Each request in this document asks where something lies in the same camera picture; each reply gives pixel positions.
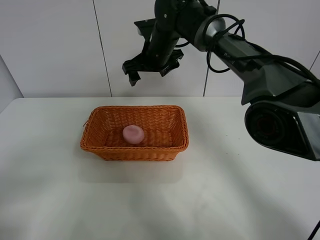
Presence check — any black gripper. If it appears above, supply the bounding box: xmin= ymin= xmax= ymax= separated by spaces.
xmin=122 ymin=23 xmax=184 ymax=87

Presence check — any pink peach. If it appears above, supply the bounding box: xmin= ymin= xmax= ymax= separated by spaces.
xmin=122 ymin=125 xmax=145 ymax=145

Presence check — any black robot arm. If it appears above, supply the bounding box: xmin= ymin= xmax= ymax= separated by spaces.
xmin=122 ymin=0 xmax=320 ymax=161

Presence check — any orange woven wicker basket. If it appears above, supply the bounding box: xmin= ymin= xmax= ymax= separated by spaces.
xmin=80 ymin=105 xmax=189 ymax=162

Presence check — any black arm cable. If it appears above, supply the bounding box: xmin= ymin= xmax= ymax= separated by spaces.
xmin=174 ymin=13 xmax=320 ymax=86

